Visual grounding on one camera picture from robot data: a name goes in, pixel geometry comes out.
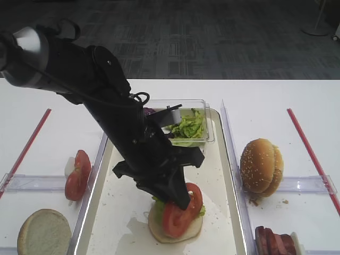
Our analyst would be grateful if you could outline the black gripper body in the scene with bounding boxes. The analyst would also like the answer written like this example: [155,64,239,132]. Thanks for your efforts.
[83,95,205,187]

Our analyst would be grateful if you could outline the left long clear divider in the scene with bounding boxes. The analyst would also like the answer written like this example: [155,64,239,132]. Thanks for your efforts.
[66,134,113,254]

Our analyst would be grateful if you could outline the bottom bun on tray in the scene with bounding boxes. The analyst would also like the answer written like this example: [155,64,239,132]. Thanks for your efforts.
[148,204,203,243]

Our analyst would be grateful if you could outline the purple cabbage leaves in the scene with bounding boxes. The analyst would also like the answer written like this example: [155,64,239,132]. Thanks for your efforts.
[143,107,156,116]

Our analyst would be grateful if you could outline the green lettuce leaf on bun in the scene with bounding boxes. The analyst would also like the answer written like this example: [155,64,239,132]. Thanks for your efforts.
[151,196,206,224]

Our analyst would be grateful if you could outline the clear rail upper right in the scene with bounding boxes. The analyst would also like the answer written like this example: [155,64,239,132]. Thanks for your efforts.
[276,175,337,194]

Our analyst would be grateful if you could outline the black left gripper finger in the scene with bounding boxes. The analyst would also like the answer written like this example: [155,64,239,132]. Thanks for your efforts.
[138,183,172,202]

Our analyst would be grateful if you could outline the white tomato stopper block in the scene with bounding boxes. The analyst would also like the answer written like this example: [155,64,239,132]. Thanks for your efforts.
[64,157,75,177]

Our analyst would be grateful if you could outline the clear rail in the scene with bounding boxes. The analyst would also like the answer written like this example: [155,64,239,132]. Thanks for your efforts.
[1,174,66,192]
[276,175,337,194]
[305,250,340,255]

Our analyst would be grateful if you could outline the clear plastic container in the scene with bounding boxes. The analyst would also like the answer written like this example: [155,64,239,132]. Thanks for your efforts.
[146,99,214,152]

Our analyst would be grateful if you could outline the white patty stopper block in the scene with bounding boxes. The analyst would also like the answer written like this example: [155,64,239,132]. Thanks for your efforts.
[290,232,306,255]

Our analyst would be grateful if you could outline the green lettuce in container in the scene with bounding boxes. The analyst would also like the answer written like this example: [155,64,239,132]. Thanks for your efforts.
[163,108,205,147]

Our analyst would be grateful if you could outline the long clear divider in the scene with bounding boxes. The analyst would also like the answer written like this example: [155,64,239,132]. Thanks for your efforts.
[66,134,113,254]
[220,100,258,254]

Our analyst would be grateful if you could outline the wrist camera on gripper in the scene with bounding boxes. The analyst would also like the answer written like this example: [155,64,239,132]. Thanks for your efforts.
[150,104,182,128]

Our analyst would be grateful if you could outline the clear rail lower right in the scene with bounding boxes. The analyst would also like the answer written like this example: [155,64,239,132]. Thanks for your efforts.
[305,250,340,255]

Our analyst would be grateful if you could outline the bun half standing left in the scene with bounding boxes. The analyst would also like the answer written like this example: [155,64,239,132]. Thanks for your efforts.
[17,209,72,255]

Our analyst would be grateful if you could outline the clear rail upper left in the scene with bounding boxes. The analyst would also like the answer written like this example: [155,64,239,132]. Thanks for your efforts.
[1,174,66,192]

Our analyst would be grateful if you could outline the white metal tray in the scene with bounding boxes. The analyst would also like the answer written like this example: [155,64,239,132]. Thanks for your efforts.
[75,110,248,254]

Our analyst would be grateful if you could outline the meat patty slices stack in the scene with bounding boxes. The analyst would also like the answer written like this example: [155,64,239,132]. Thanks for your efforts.
[255,226,298,255]

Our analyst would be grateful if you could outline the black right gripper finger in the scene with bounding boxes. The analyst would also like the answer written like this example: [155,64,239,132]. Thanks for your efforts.
[167,166,190,210]

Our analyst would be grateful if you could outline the standing tomato slices stack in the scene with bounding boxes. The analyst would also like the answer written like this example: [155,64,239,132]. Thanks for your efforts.
[65,150,91,201]

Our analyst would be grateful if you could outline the white floor stand base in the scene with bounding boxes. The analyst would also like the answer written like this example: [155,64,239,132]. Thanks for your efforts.
[300,1,329,37]

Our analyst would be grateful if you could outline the red strip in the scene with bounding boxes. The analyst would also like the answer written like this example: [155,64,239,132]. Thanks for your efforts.
[287,108,339,214]
[0,108,52,198]

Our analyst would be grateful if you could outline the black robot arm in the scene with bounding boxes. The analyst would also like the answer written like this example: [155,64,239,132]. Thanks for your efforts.
[1,26,204,210]

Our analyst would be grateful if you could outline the left red strip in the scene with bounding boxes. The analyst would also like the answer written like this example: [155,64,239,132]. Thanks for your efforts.
[0,108,52,198]

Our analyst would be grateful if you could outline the sesame burger buns stack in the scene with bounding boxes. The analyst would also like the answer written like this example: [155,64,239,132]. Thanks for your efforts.
[240,138,284,197]

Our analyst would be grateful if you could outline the right red strip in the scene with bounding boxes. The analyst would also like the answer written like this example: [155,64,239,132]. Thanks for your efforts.
[287,108,339,214]

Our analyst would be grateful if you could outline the right long clear divider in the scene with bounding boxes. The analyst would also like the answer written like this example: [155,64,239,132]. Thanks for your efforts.
[220,100,258,254]

